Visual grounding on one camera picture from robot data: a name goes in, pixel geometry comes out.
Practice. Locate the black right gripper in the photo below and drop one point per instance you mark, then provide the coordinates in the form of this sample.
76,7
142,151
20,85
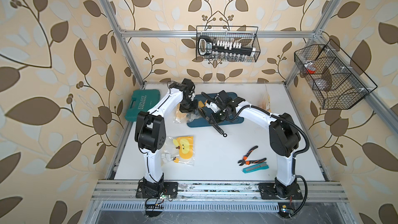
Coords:
213,117

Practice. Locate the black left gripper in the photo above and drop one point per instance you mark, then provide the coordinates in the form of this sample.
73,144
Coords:
193,109

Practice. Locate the clear resealable duck bag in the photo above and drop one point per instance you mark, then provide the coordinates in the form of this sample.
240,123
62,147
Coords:
265,100

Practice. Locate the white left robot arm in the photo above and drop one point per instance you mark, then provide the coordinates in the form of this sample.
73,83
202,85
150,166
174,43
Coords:
150,132

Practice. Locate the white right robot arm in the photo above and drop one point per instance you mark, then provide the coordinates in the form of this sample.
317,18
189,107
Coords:
284,134

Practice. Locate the dark blue tray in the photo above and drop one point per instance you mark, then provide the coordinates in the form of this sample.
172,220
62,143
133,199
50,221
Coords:
201,122

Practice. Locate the black socket set holder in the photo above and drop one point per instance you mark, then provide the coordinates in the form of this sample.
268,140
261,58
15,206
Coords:
206,47

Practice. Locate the green plastic tool case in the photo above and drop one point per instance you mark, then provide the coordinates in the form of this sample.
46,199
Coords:
141,100

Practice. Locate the stack of duck bags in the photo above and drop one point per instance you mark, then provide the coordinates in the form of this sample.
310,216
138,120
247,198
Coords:
178,149

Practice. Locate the teal utility knife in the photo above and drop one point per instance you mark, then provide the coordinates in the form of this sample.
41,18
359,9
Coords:
256,167

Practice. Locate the red item in basket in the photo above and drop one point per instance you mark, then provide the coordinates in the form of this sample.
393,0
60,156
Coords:
310,69

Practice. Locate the black wire basket back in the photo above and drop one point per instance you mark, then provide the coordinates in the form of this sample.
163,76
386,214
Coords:
246,35

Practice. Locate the black wire basket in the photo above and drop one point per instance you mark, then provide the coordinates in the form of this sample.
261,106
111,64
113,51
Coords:
340,81
246,35

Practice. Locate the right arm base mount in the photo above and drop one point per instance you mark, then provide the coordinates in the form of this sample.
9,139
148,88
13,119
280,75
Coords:
292,193

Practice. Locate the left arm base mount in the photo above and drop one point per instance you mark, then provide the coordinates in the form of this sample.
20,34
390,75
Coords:
155,194

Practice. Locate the black wire basket right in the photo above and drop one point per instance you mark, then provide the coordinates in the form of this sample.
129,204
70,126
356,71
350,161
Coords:
340,81

